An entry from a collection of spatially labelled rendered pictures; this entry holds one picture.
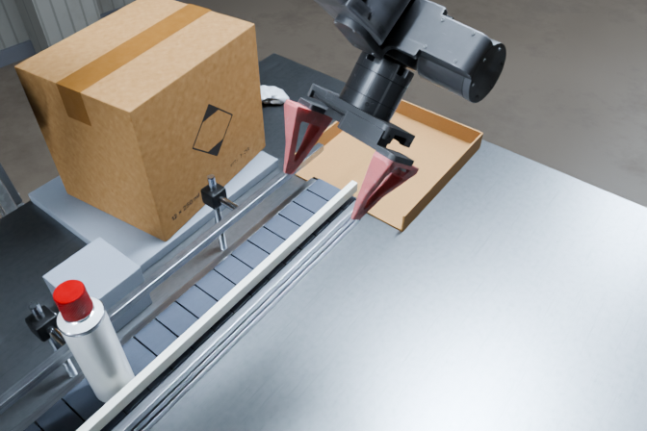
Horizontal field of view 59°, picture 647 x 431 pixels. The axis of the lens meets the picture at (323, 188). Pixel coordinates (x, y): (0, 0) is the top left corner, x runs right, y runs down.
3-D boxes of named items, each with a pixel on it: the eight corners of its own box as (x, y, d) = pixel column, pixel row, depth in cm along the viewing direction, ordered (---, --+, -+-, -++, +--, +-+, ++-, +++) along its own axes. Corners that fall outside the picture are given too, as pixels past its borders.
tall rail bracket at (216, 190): (242, 268, 96) (230, 197, 84) (211, 248, 99) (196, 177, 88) (255, 257, 98) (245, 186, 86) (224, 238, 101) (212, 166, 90)
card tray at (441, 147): (402, 232, 102) (404, 216, 99) (290, 172, 113) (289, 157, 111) (479, 147, 119) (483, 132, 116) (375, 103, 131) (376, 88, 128)
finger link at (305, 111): (301, 193, 57) (345, 108, 55) (254, 160, 61) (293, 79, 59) (337, 197, 63) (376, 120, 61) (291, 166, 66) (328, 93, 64)
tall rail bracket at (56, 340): (89, 405, 78) (49, 338, 67) (57, 375, 82) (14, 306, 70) (108, 388, 80) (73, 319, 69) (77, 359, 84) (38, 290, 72)
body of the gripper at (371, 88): (379, 143, 53) (419, 70, 52) (302, 98, 58) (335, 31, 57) (408, 153, 58) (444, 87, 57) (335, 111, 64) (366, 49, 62)
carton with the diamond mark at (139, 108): (166, 243, 97) (128, 112, 79) (65, 193, 106) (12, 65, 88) (266, 146, 116) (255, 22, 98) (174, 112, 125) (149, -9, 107)
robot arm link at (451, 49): (381, -70, 49) (326, 15, 49) (498, -31, 43) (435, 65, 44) (423, 4, 59) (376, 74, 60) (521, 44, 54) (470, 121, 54)
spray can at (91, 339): (112, 413, 72) (61, 319, 58) (87, 390, 75) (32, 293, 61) (144, 383, 75) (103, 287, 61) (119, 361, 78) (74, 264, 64)
